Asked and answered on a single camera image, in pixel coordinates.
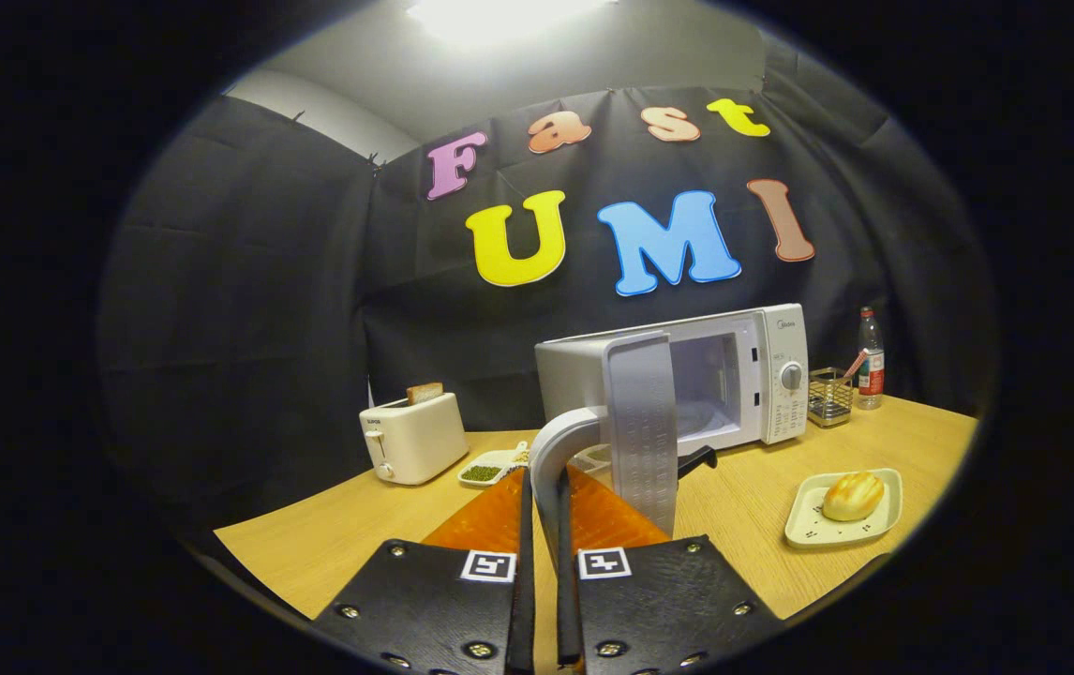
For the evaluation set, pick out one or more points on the red striped straw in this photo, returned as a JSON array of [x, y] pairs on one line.
[[856, 363]]

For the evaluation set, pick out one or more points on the golden bread roll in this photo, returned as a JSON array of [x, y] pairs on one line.
[[853, 496]]

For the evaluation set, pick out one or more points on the red label plastic bottle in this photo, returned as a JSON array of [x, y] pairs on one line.
[[871, 366]]

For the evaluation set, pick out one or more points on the toast slice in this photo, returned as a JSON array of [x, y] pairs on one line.
[[425, 393]]

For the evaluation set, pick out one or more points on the white square plate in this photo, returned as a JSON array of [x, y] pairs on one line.
[[813, 530]]

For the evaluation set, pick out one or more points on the cream toaster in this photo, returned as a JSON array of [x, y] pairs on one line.
[[415, 441]]

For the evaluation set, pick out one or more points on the white divided bean dish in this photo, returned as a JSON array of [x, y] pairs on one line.
[[490, 466]]

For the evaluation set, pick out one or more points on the black backdrop cloth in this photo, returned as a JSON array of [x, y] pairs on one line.
[[237, 328]]

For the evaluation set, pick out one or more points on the white microwave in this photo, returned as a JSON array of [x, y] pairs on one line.
[[776, 337]]

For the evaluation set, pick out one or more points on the ceiling light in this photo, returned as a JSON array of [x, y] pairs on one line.
[[499, 14]]

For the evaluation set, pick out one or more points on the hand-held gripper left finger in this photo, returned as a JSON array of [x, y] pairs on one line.
[[526, 581]]

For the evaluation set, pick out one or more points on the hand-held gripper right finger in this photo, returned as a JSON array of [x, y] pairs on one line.
[[568, 600]]

